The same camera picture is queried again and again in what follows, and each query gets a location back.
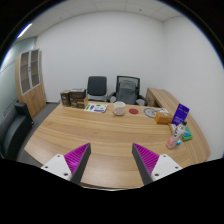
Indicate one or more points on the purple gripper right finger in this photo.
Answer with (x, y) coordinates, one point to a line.
(152, 166)

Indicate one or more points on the brown box stack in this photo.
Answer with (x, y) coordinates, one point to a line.
(78, 98)

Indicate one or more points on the wooden side desk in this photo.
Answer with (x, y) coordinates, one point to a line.
(161, 98)

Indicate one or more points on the purple standing sign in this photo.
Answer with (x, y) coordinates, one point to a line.
(180, 114)

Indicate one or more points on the wooden glass-door cabinet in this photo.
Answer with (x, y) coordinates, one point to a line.
(29, 81)

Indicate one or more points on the orange tissue box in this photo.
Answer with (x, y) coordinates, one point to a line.
(163, 118)

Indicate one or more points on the round patterned plate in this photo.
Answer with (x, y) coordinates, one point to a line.
(150, 112)

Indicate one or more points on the green white leaflet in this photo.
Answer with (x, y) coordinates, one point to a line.
(96, 107)

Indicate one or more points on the green small packet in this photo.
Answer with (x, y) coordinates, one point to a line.
(187, 135)

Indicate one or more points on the grey office chair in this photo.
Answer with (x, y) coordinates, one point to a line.
(97, 88)

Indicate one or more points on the black mesh office chair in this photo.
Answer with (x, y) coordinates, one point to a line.
(127, 91)

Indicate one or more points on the dark brown gift box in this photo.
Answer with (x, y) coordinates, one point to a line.
(65, 98)

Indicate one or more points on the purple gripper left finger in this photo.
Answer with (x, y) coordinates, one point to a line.
(70, 166)

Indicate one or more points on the red round coaster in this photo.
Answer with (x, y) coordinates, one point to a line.
(133, 111)

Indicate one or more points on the black leather sofa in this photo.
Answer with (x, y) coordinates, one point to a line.
(13, 130)

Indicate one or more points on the white ceramic mug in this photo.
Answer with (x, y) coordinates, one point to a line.
(119, 108)

